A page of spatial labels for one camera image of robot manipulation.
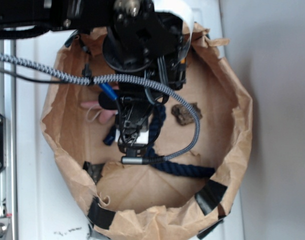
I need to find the dark blue twisted rope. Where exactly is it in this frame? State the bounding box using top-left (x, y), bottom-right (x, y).
top-left (103, 103), bottom-right (215, 179)

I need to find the pink plush bunny toy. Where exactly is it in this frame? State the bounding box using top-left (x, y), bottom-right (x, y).
top-left (80, 100), bottom-right (117, 125)

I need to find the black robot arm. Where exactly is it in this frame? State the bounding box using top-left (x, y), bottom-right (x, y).
top-left (0, 0), bottom-right (200, 164)

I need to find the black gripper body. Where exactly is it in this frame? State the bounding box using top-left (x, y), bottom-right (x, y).
top-left (114, 67), bottom-right (188, 157)

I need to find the white plastic bin lid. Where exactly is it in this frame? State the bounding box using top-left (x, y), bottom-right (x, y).
top-left (15, 0), bottom-right (245, 240)

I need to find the black tape front left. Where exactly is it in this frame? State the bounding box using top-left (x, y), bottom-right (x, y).
top-left (87, 197), bottom-right (116, 230)

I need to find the thin black cable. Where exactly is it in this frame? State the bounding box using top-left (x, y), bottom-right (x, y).
top-left (0, 66), bottom-right (66, 85)

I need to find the black tape top left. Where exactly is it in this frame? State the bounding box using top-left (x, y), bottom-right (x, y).
top-left (64, 29), bottom-right (91, 55)

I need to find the grey braided cable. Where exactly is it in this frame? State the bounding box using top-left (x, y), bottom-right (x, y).
top-left (0, 51), bottom-right (201, 166)

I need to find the black tape front right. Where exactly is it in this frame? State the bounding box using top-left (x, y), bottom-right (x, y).
top-left (194, 180), bottom-right (228, 216)

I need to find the brown rock chunk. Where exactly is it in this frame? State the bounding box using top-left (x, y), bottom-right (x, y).
top-left (171, 102), bottom-right (203, 126)

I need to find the brown paper bag basket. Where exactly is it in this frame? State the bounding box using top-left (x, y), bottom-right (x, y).
top-left (40, 23), bottom-right (253, 240)

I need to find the aluminium frame rail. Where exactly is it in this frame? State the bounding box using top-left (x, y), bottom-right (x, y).
top-left (0, 38), bottom-right (19, 240)

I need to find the black tape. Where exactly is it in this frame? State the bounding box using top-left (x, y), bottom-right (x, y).
top-left (64, 29), bottom-right (91, 55)
top-left (87, 197), bottom-right (116, 230)
top-left (194, 180), bottom-right (228, 216)

